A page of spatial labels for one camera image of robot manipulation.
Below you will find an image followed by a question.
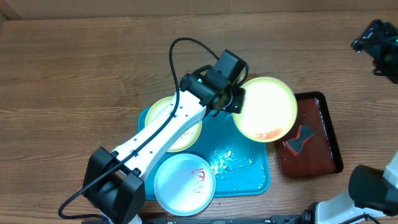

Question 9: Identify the large yellow plate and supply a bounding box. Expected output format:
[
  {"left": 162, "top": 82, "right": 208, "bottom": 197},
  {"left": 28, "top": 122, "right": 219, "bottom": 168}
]
[{"left": 233, "top": 77, "right": 298, "bottom": 142}]

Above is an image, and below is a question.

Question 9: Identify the small yellow plate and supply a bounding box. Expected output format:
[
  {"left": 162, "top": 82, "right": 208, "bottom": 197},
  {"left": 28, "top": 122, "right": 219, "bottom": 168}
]
[{"left": 145, "top": 96, "right": 202, "bottom": 152}]

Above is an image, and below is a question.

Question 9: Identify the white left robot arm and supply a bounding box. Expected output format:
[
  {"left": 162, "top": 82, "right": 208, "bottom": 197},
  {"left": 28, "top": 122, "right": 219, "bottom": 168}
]
[{"left": 82, "top": 62, "right": 248, "bottom": 223}]

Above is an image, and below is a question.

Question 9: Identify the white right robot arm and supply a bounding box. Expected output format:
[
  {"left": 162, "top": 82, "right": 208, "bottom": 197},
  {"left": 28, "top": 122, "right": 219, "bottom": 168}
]
[{"left": 289, "top": 19, "right": 397, "bottom": 224}]

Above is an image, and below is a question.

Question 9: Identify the teal plastic tray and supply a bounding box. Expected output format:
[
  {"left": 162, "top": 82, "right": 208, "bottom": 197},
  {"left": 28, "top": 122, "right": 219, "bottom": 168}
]
[{"left": 137, "top": 105, "right": 271, "bottom": 202}]

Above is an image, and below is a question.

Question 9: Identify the dark red water tray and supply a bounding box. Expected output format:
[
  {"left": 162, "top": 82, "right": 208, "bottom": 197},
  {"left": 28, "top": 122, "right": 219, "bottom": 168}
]
[{"left": 275, "top": 91, "right": 344, "bottom": 179}]

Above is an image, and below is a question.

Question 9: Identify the light blue plate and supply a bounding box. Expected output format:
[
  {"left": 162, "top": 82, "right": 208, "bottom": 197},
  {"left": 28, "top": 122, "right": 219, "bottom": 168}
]
[{"left": 154, "top": 154, "right": 216, "bottom": 216}]

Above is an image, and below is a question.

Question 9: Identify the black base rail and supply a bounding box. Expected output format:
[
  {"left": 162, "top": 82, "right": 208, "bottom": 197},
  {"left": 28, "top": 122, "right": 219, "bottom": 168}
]
[{"left": 142, "top": 215, "right": 314, "bottom": 224}]

